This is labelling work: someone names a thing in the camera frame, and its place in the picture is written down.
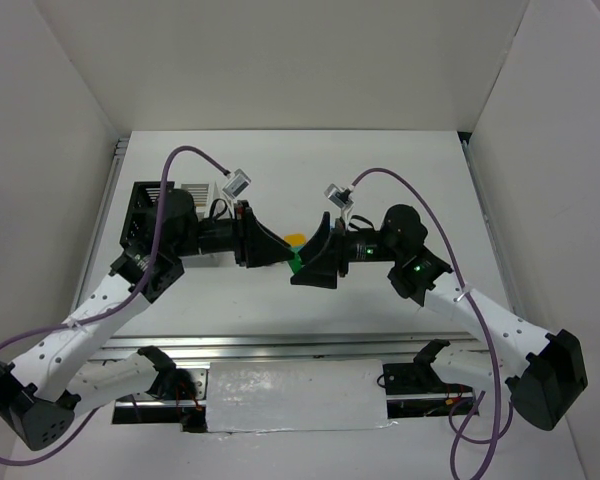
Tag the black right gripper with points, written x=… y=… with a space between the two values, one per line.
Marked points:
x=341 y=248

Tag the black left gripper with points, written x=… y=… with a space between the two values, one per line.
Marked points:
x=243 y=235

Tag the green rounded lego brick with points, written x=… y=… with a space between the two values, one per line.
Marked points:
x=296 y=263

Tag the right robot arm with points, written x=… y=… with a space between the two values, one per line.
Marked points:
x=539 y=372

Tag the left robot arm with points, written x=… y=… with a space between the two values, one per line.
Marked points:
x=43 y=390

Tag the yellow oval lego brick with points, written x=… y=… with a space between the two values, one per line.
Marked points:
x=295 y=239

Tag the white slotted container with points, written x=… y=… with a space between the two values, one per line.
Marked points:
x=209 y=202

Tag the black slotted container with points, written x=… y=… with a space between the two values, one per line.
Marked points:
x=140 y=219

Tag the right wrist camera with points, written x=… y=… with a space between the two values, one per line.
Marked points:
x=341 y=197

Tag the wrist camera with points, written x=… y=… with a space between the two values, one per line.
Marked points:
x=341 y=197
x=237 y=182

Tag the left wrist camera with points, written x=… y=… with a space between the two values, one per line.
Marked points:
x=237 y=182

